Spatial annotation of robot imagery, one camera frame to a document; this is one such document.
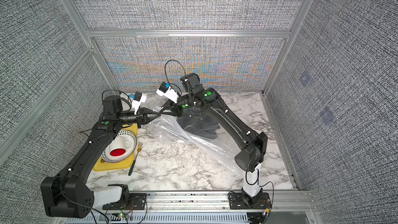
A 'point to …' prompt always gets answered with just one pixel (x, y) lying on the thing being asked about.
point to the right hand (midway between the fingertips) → (162, 105)
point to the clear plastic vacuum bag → (165, 126)
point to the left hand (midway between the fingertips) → (161, 114)
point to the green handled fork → (139, 145)
